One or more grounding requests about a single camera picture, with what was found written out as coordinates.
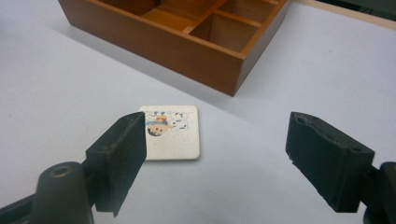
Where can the wooden compartment box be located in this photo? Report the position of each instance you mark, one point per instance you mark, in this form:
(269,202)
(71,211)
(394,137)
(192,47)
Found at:
(174,40)

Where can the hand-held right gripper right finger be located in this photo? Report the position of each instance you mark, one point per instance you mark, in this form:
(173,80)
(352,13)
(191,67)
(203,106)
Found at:
(327,161)

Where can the white square cartoon coaster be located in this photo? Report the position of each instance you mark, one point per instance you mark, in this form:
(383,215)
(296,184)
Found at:
(177,141)

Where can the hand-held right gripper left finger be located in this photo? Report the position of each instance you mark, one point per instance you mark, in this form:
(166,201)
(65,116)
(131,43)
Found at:
(120,161)

